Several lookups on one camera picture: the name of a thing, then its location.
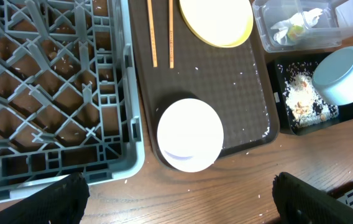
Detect rice and food scraps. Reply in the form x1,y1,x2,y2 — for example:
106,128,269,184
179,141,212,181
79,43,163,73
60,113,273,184
279,62,339,129

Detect yellow plate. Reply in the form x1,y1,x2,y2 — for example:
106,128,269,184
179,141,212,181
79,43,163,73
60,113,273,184
179,0,254,48

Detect clear plastic waste bin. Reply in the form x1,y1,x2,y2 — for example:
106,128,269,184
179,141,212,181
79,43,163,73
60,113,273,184
252,0,353,53

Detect light blue bowl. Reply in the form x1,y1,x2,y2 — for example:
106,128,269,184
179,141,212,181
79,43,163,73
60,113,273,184
312,46,353,106

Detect wooden chopstick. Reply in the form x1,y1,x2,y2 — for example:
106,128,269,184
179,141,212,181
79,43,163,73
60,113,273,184
168,0,174,68
147,0,158,67

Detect black waste tray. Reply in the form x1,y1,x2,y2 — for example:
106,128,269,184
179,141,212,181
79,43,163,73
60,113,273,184
267,53,353,136

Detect grey plastic dish rack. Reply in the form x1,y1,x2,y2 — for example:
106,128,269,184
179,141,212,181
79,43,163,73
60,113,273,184
0,0,145,203

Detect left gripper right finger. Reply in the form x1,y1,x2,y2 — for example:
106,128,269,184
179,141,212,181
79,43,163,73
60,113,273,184
272,172,353,224

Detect white bowl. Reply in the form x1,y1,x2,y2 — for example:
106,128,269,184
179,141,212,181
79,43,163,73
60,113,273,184
157,98,224,172

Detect dark brown serving tray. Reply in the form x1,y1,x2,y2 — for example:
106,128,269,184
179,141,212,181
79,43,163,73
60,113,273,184
129,0,280,165

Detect green orange snack wrapper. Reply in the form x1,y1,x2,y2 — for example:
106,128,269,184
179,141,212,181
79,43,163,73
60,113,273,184
287,25,305,42

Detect white napkin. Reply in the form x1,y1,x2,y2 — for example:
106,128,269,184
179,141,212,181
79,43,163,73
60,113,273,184
271,8,323,45

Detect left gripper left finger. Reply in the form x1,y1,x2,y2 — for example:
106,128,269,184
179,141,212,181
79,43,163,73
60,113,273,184
0,173,89,224

